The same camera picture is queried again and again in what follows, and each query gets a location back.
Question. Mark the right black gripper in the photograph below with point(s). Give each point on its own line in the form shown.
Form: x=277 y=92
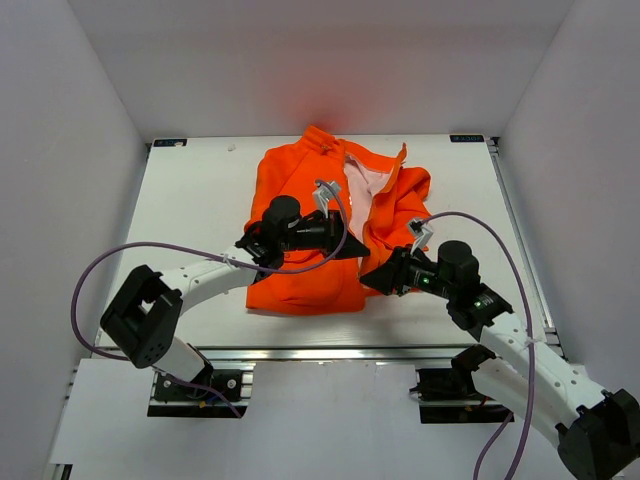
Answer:
x=394 y=274

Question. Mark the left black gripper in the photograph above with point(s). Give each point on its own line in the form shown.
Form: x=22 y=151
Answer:
x=332 y=228

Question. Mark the blue table label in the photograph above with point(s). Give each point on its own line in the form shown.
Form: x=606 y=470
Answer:
x=169 y=143
x=466 y=138

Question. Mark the aluminium table front rail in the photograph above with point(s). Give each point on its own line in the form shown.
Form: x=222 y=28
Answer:
x=320 y=354

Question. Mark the aluminium table right rail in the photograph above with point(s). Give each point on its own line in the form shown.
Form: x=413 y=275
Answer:
x=523 y=247

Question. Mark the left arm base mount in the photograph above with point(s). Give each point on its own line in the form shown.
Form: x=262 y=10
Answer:
x=225 y=395

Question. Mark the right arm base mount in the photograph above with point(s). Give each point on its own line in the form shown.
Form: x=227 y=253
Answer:
x=443 y=398

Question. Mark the left blue table label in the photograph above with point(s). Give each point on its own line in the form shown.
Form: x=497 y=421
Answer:
x=169 y=143

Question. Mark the aluminium table rail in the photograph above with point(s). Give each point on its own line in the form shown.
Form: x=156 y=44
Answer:
x=320 y=354
x=523 y=247

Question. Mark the right blue table label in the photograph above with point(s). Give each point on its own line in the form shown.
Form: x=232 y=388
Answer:
x=466 y=138

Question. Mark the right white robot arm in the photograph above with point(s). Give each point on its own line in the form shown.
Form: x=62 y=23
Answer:
x=594 y=431

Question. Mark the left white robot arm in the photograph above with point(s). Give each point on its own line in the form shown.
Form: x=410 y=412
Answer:
x=142 y=317

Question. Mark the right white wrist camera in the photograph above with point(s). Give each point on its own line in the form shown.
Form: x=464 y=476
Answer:
x=422 y=233

